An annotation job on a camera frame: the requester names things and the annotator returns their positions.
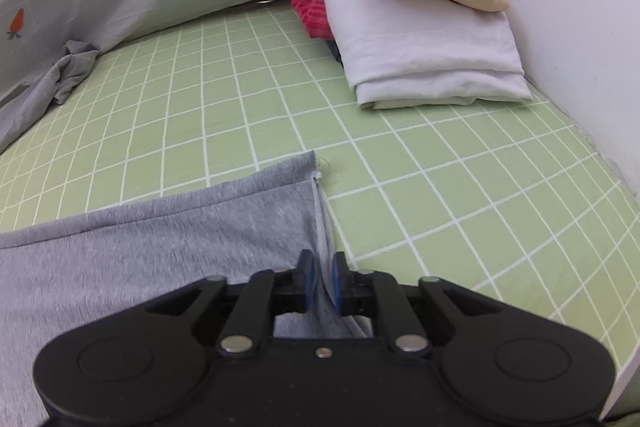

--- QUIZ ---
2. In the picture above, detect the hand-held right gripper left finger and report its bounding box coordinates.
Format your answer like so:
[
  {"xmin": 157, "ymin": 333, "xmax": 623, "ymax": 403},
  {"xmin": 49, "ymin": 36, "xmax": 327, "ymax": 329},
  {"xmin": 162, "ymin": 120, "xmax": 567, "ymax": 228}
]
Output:
[{"xmin": 142, "ymin": 249, "xmax": 315, "ymax": 354}]

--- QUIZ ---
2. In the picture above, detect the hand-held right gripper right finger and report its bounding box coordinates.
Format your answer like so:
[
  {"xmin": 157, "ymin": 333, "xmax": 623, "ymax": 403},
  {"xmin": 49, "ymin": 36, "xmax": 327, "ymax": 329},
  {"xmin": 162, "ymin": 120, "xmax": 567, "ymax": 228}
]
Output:
[{"xmin": 331, "ymin": 251, "xmax": 506, "ymax": 354}]

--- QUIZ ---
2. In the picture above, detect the grey garment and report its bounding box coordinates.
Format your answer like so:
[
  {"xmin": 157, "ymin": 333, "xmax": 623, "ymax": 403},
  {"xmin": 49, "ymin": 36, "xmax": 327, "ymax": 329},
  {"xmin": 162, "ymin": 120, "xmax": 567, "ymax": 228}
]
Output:
[
  {"xmin": 0, "ymin": 150, "xmax": 373, "ymax": 427},
  {"xmin": 47, "ymin": 39, "xmax": 103, "ymax": 105}
]

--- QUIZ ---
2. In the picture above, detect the green grid bed sheet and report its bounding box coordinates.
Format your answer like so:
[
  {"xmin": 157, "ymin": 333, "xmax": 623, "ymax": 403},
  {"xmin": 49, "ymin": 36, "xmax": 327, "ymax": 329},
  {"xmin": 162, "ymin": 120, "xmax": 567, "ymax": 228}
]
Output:
[{"xmin": 0, "ymin": 2, "xmax": 637, "ymax": 380}]

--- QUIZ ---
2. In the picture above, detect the folded white cloth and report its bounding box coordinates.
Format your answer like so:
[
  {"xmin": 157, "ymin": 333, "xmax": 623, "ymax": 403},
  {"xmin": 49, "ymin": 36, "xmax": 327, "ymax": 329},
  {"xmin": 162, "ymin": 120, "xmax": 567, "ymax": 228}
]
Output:
[{"xmin": 291, "ymin": 0, "xmax": 534, "ymax": 110}]

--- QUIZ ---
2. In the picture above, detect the red striped garment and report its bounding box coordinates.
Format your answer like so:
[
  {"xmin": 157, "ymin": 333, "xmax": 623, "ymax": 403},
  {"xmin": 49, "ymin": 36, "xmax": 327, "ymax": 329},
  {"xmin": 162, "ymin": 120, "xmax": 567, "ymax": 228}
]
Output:
[{"xmin": 291, "ymin": 0, "xmax": 334, "ymax": 42}]

